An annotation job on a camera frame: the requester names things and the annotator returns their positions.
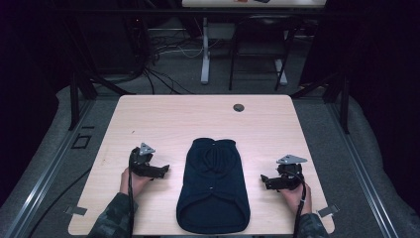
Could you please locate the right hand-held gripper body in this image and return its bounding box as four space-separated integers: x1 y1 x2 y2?
268 154 308 191

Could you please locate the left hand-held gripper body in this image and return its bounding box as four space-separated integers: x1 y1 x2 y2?
128 142 163 181

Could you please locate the dark blue sleeveless garment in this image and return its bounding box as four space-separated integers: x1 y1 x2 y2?
175 137 252 235

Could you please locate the person's left hand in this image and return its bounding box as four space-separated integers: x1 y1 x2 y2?
119 167 155 199

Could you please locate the person's right hand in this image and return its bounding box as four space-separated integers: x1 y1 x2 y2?
279 182 313 216

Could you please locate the grey tape strip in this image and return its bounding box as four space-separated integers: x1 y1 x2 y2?
316 203 341 219
63 204 89 217

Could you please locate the black tape square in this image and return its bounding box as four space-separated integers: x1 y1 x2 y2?
70 133 92 151

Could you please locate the white desk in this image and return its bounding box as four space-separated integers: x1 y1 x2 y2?
180 0 328 87

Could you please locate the black chair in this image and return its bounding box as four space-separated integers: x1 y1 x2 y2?
228 13 300 92

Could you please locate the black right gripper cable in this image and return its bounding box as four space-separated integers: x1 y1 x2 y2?
286 170 308 238

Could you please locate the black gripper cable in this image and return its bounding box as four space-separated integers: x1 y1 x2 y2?
127 147 137 238
286 170 308 238

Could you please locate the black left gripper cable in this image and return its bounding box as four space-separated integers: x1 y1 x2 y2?
127 147 137 238

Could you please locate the grey metal floor rail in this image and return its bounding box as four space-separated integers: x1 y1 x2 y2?
2 98 97 238
326 100 400 238

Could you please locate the black frame post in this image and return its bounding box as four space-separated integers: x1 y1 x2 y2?
67 69 81 132
339 74 351 135

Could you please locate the black floor cable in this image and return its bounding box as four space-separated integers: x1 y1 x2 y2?
28 168 93 238

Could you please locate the tangle of floor cables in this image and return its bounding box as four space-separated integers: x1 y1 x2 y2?
132 19 216 96

